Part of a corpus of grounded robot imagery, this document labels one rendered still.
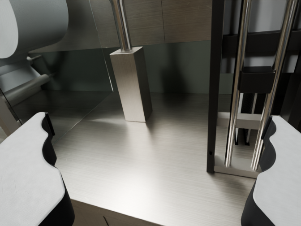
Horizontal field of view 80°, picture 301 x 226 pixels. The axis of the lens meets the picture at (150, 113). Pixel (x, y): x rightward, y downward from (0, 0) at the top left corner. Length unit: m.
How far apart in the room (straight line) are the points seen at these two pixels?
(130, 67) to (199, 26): 0.34
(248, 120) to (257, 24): 0.18
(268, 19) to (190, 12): 0.47
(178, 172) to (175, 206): 0.09
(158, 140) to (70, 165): 0.29
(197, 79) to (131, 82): 0.35
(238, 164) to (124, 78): 0.44
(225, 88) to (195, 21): 0.31
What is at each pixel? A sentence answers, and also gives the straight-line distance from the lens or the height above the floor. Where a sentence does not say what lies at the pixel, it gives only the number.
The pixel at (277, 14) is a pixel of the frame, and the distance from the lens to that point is 0.38.
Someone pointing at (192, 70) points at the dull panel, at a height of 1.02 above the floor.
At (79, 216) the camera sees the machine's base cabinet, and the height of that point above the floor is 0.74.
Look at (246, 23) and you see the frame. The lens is 0.35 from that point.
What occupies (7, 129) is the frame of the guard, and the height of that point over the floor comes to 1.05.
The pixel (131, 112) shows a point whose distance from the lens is 0.72.
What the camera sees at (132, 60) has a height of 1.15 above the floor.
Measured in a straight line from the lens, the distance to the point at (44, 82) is 0.72.
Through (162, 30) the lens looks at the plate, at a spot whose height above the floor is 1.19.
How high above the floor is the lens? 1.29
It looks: 31 degrees down
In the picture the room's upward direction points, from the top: 9 degrees counter-clockwise
